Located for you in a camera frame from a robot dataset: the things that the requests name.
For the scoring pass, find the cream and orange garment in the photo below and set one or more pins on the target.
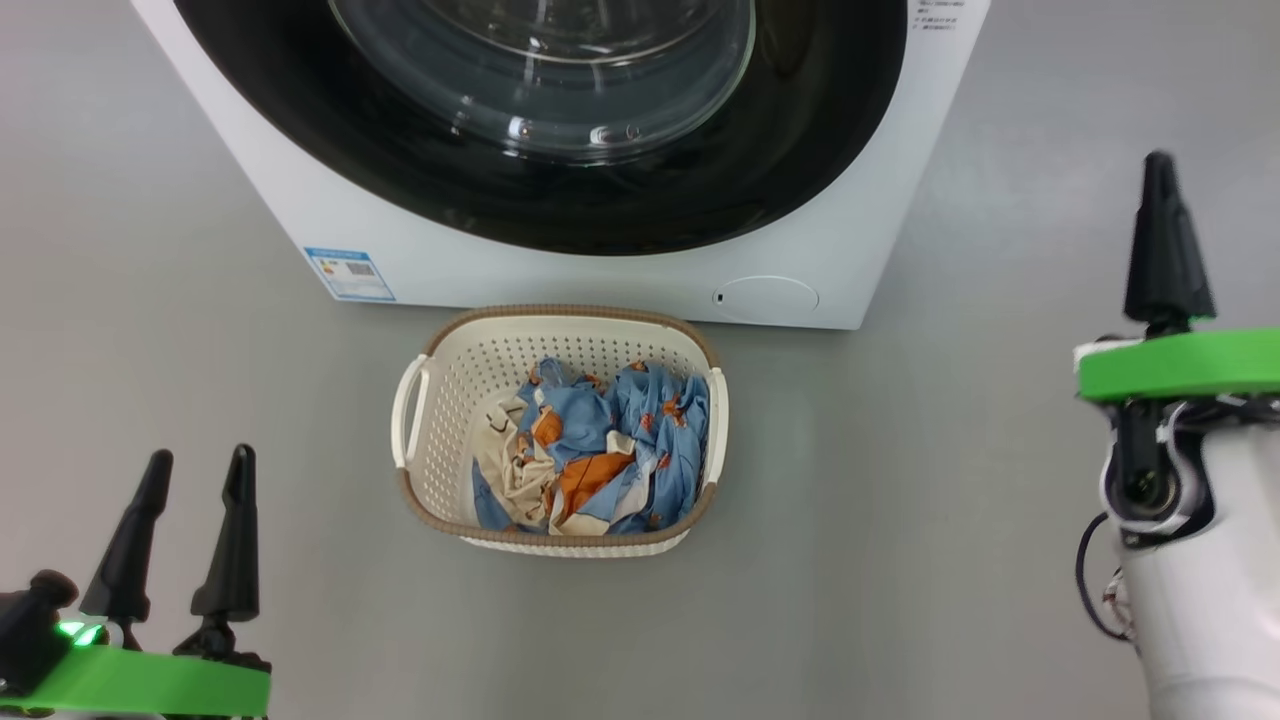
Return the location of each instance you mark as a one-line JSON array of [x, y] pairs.
[[520, 465]]

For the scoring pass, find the round drain filter cover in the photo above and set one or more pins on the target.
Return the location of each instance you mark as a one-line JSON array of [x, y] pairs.
[[767, 298]]

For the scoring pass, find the blue energy label sticker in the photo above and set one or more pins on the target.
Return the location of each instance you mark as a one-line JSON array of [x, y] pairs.
[[350, 273]]

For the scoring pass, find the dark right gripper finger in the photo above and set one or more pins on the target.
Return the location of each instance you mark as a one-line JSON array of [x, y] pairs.
[[1165, 250]]

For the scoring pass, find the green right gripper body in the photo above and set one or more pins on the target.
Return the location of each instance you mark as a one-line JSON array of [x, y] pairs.
[[1180, 365]]

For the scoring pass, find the cream perforated laundry basket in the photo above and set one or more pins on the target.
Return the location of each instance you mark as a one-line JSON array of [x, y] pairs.
[[450, 400]]

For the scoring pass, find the printed text label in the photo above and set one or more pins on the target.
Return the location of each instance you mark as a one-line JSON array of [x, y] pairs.
[[935, 12]]

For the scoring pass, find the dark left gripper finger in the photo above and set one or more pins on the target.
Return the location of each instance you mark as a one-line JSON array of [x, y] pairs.
[[125, 560], [232, 560]]

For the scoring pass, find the black glass washing machine door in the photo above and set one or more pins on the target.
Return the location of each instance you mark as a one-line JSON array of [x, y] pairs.
[[560, 190]]

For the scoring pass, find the blue bear-print garment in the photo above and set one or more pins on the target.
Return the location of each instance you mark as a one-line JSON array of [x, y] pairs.
[[665, 430]]

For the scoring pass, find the white front-load washing machine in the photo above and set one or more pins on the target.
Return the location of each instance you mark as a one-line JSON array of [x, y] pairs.
[[620, 270]]

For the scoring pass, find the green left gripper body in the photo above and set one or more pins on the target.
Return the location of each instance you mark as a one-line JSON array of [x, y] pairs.
[[150, 685]]

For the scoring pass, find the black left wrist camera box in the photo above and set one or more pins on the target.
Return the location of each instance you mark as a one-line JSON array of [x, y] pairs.
[[28, 620]]

